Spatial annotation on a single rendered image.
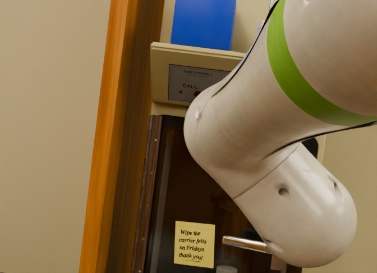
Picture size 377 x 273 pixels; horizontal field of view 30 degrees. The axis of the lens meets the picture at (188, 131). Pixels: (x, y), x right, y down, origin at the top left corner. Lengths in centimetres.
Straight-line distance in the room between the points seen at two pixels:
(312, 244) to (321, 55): 38
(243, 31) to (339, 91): 87
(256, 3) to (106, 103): 32
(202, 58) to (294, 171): 46
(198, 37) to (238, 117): 57
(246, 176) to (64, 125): 106
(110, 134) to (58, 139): 57
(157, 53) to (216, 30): 10
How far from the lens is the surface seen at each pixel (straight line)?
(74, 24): 177
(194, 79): 121
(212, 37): 118
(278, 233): 77
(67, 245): 180
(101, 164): 122
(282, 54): 46
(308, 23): 41
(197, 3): 118
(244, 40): 128
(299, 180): 76
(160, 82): 123
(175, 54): 118
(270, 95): 52
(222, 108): 66
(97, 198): 123
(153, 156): 128
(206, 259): 125
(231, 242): 118
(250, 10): 129
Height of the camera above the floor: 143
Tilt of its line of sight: 3 degrees down
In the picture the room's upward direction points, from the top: 7 degrees clockwise
